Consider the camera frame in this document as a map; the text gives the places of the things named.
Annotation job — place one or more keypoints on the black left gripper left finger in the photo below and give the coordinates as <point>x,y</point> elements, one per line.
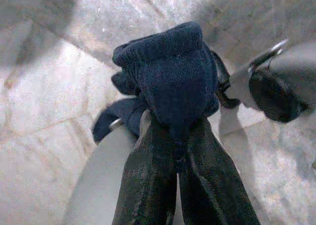
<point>148,180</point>

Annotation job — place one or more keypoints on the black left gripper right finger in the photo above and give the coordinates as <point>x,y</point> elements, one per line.
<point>212,185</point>

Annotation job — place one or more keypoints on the navy blue shirt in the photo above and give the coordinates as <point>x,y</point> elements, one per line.
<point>172,74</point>

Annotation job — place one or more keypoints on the grey right robot leg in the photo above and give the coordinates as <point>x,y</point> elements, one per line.
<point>296,61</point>

